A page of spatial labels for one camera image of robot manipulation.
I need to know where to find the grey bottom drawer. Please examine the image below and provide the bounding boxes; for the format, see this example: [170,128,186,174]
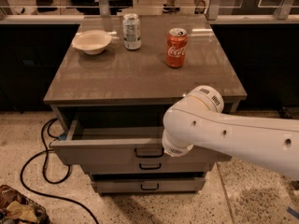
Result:
[91,178,206,195]

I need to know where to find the white bowl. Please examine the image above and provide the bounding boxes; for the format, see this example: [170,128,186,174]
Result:
[72,30,112,55]

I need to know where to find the grey drawer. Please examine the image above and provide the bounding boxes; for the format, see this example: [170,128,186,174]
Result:
[91,178,206,195]
[52,120,231,169]
[81,161,213,175]

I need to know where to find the red coca-cola can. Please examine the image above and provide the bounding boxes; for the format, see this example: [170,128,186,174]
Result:
[166,28,188,68]

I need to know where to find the silver soda can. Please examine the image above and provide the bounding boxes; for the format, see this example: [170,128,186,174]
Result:
[122,13,141,50]

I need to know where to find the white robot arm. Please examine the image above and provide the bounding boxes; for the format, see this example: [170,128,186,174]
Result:
[163,86,299,180]

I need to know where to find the basket with cloths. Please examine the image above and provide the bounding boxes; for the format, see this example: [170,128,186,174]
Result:
[0,185,50,224]

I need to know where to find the grey top drawer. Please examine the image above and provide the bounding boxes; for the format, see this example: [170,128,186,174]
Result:
[52,120,231,169]

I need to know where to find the grey middle drawer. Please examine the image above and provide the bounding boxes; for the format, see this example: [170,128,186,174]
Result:
[81,161,213,175]

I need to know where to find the grey drawer cabinet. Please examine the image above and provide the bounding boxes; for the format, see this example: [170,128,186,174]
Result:
[44,15,247,182]

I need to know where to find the black floor cable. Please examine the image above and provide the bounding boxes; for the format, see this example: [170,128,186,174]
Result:
[20,118,101,224]

